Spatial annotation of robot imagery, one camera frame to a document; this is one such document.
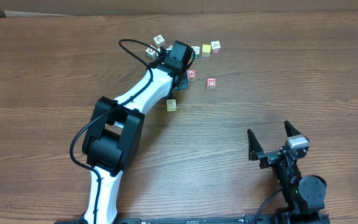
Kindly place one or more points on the red E block front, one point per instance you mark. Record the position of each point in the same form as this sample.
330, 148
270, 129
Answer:
211, 83

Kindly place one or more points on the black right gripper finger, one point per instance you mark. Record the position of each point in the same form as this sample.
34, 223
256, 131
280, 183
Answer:
290, 129
255, 148

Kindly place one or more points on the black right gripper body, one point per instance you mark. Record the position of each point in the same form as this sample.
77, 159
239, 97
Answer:
270, 158

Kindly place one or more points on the small rear centre block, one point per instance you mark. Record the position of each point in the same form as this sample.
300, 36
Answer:
161, 51

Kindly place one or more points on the green B letter block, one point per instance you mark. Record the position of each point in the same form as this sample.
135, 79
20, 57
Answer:
196, 50

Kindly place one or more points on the far left cluster block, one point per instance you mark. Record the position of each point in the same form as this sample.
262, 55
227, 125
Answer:
151, 53

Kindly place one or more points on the red e block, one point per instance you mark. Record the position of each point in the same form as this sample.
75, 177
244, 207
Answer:
191, 75
211, 83

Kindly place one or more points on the red number 3 block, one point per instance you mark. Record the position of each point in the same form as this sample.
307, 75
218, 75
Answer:
215, 47

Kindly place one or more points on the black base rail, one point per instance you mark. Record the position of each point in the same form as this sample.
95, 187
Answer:
246, 219

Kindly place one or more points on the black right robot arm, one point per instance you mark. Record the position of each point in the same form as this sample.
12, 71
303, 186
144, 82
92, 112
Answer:
304, 196

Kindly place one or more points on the red E block rear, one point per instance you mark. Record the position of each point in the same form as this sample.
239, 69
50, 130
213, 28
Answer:
191, 75

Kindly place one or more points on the plain wooden picture block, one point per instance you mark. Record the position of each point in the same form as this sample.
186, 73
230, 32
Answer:
171, 105

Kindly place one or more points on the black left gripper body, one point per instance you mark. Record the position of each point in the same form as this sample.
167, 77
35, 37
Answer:
184, 80

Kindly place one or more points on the brown cardboard backdrop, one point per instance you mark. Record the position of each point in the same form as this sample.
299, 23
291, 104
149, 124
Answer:
111, 7

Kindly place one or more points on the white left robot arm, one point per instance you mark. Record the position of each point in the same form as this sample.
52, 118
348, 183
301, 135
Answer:
112, 137

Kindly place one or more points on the cluster block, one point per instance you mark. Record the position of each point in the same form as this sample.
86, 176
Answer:
159, 41
151, 53

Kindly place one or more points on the far rear cluster block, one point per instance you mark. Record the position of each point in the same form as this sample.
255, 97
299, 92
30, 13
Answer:
159, 41

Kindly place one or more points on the yellow top hand block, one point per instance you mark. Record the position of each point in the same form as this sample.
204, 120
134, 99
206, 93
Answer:
206, 50

